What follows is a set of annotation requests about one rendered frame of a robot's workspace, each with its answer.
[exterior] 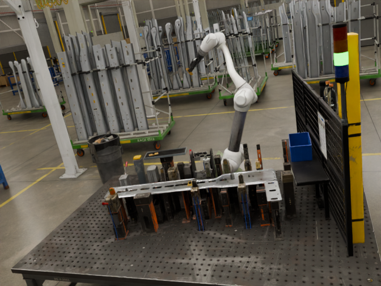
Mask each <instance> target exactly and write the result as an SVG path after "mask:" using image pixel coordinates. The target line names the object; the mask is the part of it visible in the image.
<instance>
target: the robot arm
mask: <svg viewBox="0 0 381 286"><path fill-rule="evenodd" d="M214 47H215V48H217V49H220V50H221V51H222V52H223V54H224V56H225V60H226V65H227V70H228V73H229V75H230V77H231V79H232V80H233V82H234V84H235V86H236V88H237V89H238V92H237V93H236V94H235V96H234V108H235V114H234V119H233V124H232V129H231V135H230V140H229V145H228V148H227V149H226V150H225V151H224V154H223V156H221V165H222V170H223V159H225V158H226V159H227V160H229V163H230V170H231V173H234V172H235V171H236V170H237V169H238V168H239V166H240V164H241V163H242V162H243V161H244V160H245V159H244V150H243V144H240V143H241V139H242V134H243V129H244V123H245V118H246V114H247V111H248V110H249V108H250V105H251V104H254V103H255V102H256V101H257V95H256V93H255V91H254V90H253V88H252V87H251V86H250V85H249V84H248V83H247V82H246V81H245V80H244V79H243V78H242V77H240V76H239V75H238V74H237V72H236V71H235V69H234V65H233V63H232V59H231V55H230V52H229V50H228V48H227V47H226V41H225V35H224V34H223V33H221V32H217V33H210V34H208V35H207V36H206V37H205V38H204V40H203V41H202V43H201V46H200V47H199V49H198V52H197V53H196V57H195V59H193V60H192V62H191V64H190V68H189V69H188V71H189V72H192V71H193V69H194V68H195V67H196V66H197V65H198V64H199V63H200V61H201V60H202V59H203V58H204V57H205V56H206V55H207V54H208V53H209V51H210V50H212V49H213V48H214Z"/></svg>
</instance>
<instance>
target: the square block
mask: <svg viewBox="0 0 381 286"><path fill-rule="evenodd" d="M281 179H282V185H283V195H284V201H285V215H286V219H290V218H297V213H296V207H295V196H294V184H293V181H294V179H293V173H292V171H291V170H289V171H281Z"/></svg>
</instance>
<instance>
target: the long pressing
mask: <svg viewBox="0 0 381 286"><path fill-rule="evenodd" d="M239 173H243V178H244V182H245V185H246V186H249V185H254V184H264V182H271V181H277V177H276V172H275V170H274V169H262V170H253V171H244V172H238V173H234V175H235V179H233V180H232V179H231V177H230V174H231V173H228V174H222V175H220V176H219V177H217V178H213V179H203V180H196V181H197V182H205V183H199V184H197V185H198V187H199V189H205V188H229V187H238V183H239V178H238V174H239ZM248 175H249V176H250V177H248ZM222 179H226V180H224V181H220V180H222ZM261 179H262V180H261ZM212 180H215V182H209V181H212ZM189 181H192V178H190V179H180V180H171V181H166V182H156V183H147V184H138V185H132V186H122V187H114V189H115V192H116V193H117V192H119V191H125V189H126V188H127V189H128V191H126V192H120V193H118V197H119V198H124V197H134V196H135V195H136V194H142V193H147V192H151V194H152V195H154V194H164V193H170V192H179V191H189V190H191V188H192V186H187V185H183V186H176V185H178V184H188V182H189ZM165 186H173V187H165ZM154 187H161V188H155V189H153V188H154ZM144 188H149V189H148V190H141V189H144ZM130 190H137V191H130ZM129 191H130V192H129ZM109 194H110V192H109V191H108V192H107V194H106V195H105V197H104V199H106V198H107V196H108V195H109Z"/></svg>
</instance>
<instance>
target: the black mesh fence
mask: <svg viewBox="0 0 381 286"><path fill-rule="evenodd" d="M291 74H292V81H293V93H294V105H295V118H296V125H297V133H302V132H308V133H309V135H310V139H311V143H312V149H313V151H314V152H315V154H316V156H317V158H318V160H319V162H320V163H321V165H322V167H323V169H324V171H325V172H326V174H327V176H328V178H329V183H328V190H329V191H328V198H329V210H330V212H331V214H332V216H333V218H334V220H335V222H336V225H337V227H338V229H339V231H340V233H341V235H342V237H343V239H344V241H345V243H346V246H347V254H348V257H350V256H353V230H352V204H351V190H350V164H349V138H348V125H342V124H341V118H340V117H339V116H338V115H337V114H336V113H335V112H334V110H333V109H331V108H330V106H329V105H327V104H326V102H325V101H323V99H322V98H321V97H320V96H319V95H318V94H317V93H316V92H315V91H314V90H312V88H311V86H310V85H309V84H308V83H307V82H306V81H305V80H304V79H303V78H302V77H301V76H300V75H299V74H298V73H297V72H296V71H295V69H292V70H291ZM320 98H321V99H320ZM318 111H319V112H320V113H321V115H322V116H323V117H324V118H325V121H326V122H325V132H326V141H327V159H328V161H327V160H326V159H325V157H324V156H323V154H322V152H321V150H320V147H321V145H320V142H321V139H319V131H320V129H319V123H318ZM328 113H329V114H328ZM326 118H327V119H326ZM332 118H333V120H332ZM333 121H334V122H333ZM328 127H329V128H328ZM331 131H332V132H331ZM339 131H340V132H341V135H340V134H339ZM334 132H335V133H334ZM335 134H336V136H335ZM336 137H337V138H338V140H339V143H338V141H337V139H336ZM333 139H334V140H333ZM328 141H329V142H328ZM330 142H331V143H330ZM331 146H332V147H331ZM334 149H335V150H334ZM332 151H333V152H332ZM335 151H336V153H335ZM339 151H340V152H341V153H340V152H339ZM328 154H329V155H328ZM333 154H334V156H333ZM341 154H342V155H341ZM337 159H338V160H339V162H338V160H337ZM334 164H335V165H334ZM330 169H331V170H330ZM339 171H340V173H341V174H340V173H339ZM341 175H342V176H343V178H342V176H341ZM332 179H333V180H332ZM330 181H331V182H330ZM335 184H336V185H335ZM336 188H337V189H336ZM339 189H340V191H339ZM343 189H344V191H343ZM340 192H341V194H342V197H343V200H342V198H341V195H340ZM332 193H333V194H332ZM337 193H338V194H337ZM334 194H335V195H334ZM338 196H339V198H338ZM333 198H334V199H333ZM316 203H317V205H318V207H319V208H324V201H317V202H316ZM339 206H340V207H339ZM337 208H338V210H337ZM343 210H344V211H343ZM340 211H341V212H340ZM344 212H345V214H344ZM341 213H342V216H343V219H342V216H341Z"/></svg>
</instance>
